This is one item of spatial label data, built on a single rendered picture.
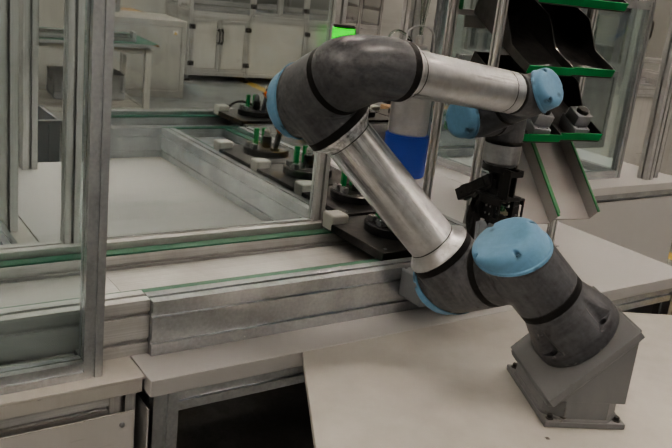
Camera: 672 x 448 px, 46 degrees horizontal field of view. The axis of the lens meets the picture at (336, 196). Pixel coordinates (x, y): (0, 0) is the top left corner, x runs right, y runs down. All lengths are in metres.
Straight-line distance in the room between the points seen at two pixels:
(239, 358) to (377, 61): 0.58
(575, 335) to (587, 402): 0.11
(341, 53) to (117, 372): 0.63
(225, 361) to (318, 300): 0.24
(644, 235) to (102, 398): 2.57
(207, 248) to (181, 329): 0.32
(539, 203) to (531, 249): 0.77
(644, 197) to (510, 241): 2.15
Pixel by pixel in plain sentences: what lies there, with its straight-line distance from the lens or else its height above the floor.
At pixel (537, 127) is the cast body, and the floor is 1.22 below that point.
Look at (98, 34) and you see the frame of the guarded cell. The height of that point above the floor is 1.40.
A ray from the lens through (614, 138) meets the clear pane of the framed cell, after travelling 3.34.
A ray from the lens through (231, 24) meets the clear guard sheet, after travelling 1.68.
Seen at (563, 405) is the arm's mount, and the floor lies 0.90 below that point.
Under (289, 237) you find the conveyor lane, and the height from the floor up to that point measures 0.94.
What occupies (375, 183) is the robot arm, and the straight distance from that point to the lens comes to 1.31.
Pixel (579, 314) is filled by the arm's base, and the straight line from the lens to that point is 1.35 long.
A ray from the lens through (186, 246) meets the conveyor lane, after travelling 1.68.
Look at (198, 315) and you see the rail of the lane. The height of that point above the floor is 0.92.
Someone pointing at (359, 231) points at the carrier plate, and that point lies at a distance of 1.80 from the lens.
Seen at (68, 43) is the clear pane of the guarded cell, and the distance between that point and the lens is 1.20.
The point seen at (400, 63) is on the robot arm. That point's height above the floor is 1.40.
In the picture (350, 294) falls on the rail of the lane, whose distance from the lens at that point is 1.59.
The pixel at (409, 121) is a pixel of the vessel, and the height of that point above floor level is 1.06.
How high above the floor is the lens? 1.52
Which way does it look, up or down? 15 degrees down
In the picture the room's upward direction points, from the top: 6 degrees clockwise
